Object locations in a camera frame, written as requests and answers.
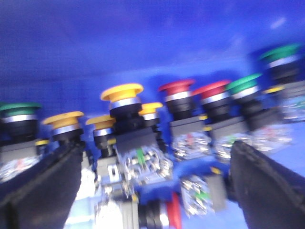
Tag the left blue plastic bin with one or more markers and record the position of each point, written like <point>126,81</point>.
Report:
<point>64,53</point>

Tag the green push button far left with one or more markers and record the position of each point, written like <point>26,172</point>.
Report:
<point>21,123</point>

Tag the yellow push button left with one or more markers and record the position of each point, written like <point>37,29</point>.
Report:
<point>65,128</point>

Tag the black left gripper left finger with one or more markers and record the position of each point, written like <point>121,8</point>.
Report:
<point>41,197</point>

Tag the green push button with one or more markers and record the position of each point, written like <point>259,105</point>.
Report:
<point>283,64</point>
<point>267,131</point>
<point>21,123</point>

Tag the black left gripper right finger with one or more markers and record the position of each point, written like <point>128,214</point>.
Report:
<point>270,195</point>

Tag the yellow push button middle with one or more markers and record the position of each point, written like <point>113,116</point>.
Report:
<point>102,138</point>

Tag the green push button far right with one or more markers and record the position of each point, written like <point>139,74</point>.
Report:
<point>283,64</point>

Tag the red push button upright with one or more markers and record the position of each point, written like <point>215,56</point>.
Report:
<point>188,137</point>

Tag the lying push button left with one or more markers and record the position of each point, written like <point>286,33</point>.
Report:
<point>116,206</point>

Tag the lying red push button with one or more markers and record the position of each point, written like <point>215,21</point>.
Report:
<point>199,196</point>

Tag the yellow push button behind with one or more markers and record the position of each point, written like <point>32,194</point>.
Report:
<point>151,119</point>

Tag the yellow mushroom push button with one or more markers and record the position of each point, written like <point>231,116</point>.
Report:
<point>139,154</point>

